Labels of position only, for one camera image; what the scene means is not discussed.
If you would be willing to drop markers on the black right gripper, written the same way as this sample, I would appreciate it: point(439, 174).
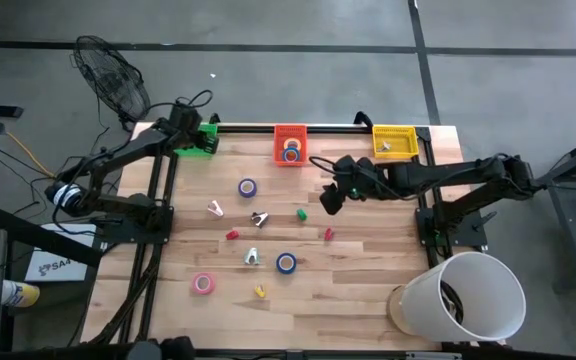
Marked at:
point(368, 180)

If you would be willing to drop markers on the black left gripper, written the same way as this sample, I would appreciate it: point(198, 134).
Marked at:
point(209, 144)

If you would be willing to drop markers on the beige staple remover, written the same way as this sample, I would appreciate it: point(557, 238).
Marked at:
point(383, 146)

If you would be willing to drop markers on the purple-blue tape roll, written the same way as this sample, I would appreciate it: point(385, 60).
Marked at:
point(240, 188)

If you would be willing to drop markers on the red mini stapler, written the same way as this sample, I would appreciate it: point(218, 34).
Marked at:
point(232, 235)
point(328, 234)

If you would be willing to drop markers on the light blue tape roll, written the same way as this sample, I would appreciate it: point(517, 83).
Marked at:
point(284, 156)

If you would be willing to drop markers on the yellow tape roll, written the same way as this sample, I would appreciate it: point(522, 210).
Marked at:
point(285, 145)

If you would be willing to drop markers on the dark grey toy plane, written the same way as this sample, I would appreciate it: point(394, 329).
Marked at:
point(258, 217)

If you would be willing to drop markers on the royal blue tape roll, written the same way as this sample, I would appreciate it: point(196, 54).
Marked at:
point(278, 263)

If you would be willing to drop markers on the pink tape roll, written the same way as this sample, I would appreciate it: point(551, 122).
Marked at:
point(194, 284)

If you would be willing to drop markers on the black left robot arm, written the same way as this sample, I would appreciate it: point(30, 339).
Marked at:
point(143, 142)

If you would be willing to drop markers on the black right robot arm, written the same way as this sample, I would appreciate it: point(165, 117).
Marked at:
point(443, 175)

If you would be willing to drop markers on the green mini stapler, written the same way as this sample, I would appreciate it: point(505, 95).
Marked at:
point(301, 215)

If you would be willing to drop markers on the yellow mini stapler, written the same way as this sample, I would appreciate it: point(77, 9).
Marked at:
point(260, 291)

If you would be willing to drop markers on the green plastic basket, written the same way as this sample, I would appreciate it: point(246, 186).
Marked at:
point(188, 150)

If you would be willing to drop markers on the black table clamp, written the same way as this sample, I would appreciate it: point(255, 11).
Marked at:
point(363, 118)
point(214, 118)

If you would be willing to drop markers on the yellow plastic basket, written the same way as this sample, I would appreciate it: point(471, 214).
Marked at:
point(403, 150)

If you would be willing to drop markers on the orange plastic basket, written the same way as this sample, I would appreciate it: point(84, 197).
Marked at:
point(278, 145)

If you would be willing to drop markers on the black floor fan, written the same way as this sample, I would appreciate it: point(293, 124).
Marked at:
point(113, 80)

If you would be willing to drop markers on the round wooden disc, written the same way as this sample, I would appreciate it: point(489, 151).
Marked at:
point(394, 310)

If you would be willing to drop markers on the white round bin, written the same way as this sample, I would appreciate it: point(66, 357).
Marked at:
point(493, 280)

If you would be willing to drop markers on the white printed box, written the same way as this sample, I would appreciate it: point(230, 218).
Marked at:
point(58, 265)

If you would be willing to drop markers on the yellow white spray can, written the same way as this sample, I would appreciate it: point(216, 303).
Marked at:
point(23, 295)

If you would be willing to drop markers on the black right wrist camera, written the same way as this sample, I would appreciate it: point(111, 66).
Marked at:
point(345, 167)

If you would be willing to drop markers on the black aluminium table frame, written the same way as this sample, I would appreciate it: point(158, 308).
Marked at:
point(338, 129)

